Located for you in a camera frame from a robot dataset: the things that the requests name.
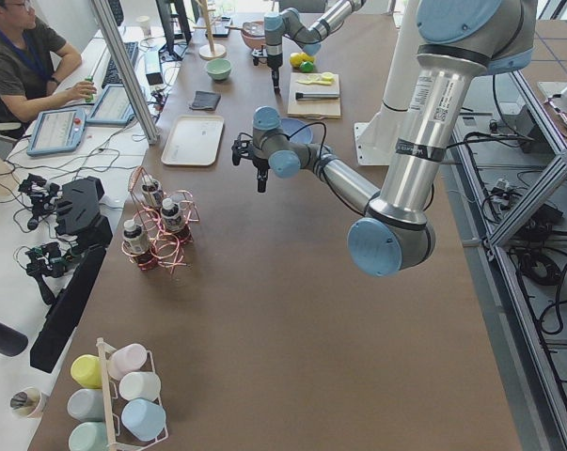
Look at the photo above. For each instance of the wooden cutting board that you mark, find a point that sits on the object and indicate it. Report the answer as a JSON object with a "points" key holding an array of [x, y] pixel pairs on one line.
{"points": [[322, 108]]}

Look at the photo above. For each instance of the wooden cup tree stand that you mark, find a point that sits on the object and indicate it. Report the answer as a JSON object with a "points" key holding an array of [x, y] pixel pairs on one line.
{"points": [[211, 50]]}

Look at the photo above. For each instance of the white cup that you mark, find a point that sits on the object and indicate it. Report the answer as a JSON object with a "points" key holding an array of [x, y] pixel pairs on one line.
{"points": [[140, 384]]}

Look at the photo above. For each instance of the black handled knife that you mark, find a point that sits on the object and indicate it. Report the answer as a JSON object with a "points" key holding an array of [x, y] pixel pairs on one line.
{"points": [[315, 96]]}

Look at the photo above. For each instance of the metal ice scoop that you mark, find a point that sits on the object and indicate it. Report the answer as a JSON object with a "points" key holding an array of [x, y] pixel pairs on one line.
{"points": [[240, 27]]}

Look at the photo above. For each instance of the green lime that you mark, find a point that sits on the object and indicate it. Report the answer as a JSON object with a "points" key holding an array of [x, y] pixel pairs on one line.
{"points": [[306, 67]]}

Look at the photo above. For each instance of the paper cup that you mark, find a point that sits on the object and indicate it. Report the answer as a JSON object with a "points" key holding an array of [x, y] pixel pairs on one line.
{"points": [[143, 22]]}

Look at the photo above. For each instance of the blue plate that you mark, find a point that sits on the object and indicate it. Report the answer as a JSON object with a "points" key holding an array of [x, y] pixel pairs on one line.
{"points": [[298, 132]]}

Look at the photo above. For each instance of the mint green cup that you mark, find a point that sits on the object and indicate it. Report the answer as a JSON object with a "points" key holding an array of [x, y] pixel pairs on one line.
{"points": [[88, 436]]}

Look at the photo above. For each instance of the green bowl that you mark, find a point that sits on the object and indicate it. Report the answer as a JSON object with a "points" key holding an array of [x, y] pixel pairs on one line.
{"points": [[218, 69]]}

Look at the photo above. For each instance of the dark drink bottle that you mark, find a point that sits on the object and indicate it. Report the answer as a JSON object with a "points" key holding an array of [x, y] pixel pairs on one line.
{"points": [[173, 220], [137, 245], [152, 191]]}

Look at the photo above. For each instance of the copper wire bottle rack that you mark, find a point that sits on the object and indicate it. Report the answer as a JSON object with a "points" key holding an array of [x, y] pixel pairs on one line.
{"points": [[167, 249]]}

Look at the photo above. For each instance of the lemon slices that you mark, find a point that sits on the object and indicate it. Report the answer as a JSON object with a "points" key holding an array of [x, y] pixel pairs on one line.
{"points": [[319, 79]]}

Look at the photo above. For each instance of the clear ice cubes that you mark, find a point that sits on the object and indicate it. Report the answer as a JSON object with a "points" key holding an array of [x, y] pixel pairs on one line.
{"points": [[254, 29]]}

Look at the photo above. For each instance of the blue cup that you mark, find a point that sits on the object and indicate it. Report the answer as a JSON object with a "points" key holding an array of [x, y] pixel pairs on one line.
{"points": [[146, 420]]}

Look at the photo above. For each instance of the pink bowl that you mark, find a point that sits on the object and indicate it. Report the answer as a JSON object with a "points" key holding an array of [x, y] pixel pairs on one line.
{"points": [[253, 43]]}

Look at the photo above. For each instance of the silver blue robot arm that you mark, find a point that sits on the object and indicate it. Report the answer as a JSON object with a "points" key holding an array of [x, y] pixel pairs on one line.
{"points": [[287, 24], [446, 44]]}

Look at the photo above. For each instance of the grey folded cloth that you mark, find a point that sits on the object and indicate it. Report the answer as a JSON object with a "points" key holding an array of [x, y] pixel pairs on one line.
{"points": [[205, 101]]}

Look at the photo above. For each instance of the yellow lemon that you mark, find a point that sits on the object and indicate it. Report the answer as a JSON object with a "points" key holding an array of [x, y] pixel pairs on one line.
{"points": [[307, 57], [296, 60]]}

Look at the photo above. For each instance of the blue teach pendant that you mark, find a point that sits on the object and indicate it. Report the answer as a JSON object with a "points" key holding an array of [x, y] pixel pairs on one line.
{"points": [[112, 108], [57, 131]]}

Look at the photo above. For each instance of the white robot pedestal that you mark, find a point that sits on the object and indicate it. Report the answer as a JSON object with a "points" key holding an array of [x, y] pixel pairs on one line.
{"points": [[375, 141]]}

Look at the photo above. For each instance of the pink cup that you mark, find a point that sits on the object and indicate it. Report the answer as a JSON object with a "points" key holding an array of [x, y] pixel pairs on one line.
{"points": [[126, 360]]}

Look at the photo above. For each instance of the aluminium frame post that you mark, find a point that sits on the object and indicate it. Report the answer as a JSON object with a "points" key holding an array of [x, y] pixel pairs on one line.
{"points": [[103, 15]]}

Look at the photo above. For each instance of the beige tray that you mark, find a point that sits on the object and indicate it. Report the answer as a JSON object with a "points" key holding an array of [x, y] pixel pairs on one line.
{"points": [[193, 141]]}

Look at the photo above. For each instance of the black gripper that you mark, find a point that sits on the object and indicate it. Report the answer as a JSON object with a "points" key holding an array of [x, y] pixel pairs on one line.
{"points": [[260, 165], [275, 61]]}

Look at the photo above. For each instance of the black thermos bottle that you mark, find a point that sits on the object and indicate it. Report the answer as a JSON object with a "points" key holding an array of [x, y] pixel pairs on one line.
{"points": [[12, 342]]}

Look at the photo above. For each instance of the yellow cup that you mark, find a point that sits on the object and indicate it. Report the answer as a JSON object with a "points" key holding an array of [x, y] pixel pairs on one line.
{"points": [[86, 371]]}

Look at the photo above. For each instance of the seated person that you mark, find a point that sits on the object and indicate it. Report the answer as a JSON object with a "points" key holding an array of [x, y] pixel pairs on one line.
{"points": [[34, 60]]}

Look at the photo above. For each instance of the grey cup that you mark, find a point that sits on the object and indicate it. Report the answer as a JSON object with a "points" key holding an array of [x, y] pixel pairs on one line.
{"points": [[86, 405]]}

